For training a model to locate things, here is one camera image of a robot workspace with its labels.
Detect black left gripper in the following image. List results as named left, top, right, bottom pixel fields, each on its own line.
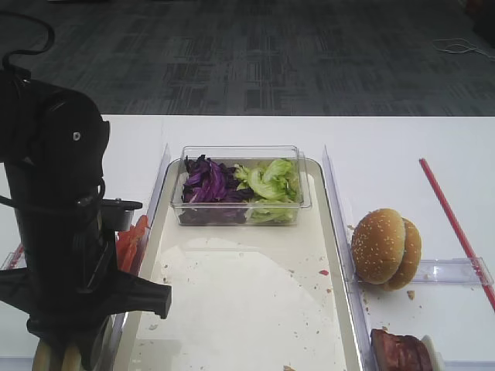
left=0, top=216, right=172, bottom=370

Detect bun slice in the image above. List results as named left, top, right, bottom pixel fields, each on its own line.
left=31, top=340, right=100, bottom=371

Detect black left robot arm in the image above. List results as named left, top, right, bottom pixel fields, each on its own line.
left=1, top=49, right=171, bottom=345

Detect rear tomato slice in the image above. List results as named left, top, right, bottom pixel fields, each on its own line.
left=116, top=231, right=133, bottom=271

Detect green lettuce leaves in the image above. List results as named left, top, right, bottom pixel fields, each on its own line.
left=234, top=158, right=302, bottom=225

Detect brown meat patty stack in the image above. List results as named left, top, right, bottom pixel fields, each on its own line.
left=370, top=328, right=433, bottom=371

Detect silver metal tray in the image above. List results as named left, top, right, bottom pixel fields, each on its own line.
left=113, top=160, right=361, bottom=370

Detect purple cabbage shreds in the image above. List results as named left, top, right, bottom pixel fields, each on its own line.
left=179, top=155, right=254, bottom=226

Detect clear plastic salad box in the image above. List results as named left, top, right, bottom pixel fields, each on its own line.
left=170, top=145, right=312, bottom=226

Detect front sesame top bun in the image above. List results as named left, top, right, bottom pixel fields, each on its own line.
left=351, top=209, right=405, bottom=284

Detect sesame bun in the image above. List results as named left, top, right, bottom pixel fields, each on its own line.
left=382, top=218, right=422, bottom=291
left=351, top=209, right=405, bottom=284

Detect rear sesame top bun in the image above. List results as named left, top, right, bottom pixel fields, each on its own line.
left=382, top=218, right=422, bottom=291

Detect white patty pusher block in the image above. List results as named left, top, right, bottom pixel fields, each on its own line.
left=421, top=335, right=446, bottom=371

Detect clear patty track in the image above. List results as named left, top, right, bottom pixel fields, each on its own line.
left=445, top=360, right=495, bottom=371

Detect clear top bun track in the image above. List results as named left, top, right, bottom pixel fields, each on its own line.
left=347, top=258, right=493, bottom=287

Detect right clear divider wall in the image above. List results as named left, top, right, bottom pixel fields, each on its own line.
left=323, top=147, right=377, bottom=370

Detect right red rail strip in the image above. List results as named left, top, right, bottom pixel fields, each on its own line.
left=418, top=158, right=494, bottom=308

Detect white floor cable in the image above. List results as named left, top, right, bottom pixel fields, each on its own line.
left=432, top=37, right=495, bottom=60

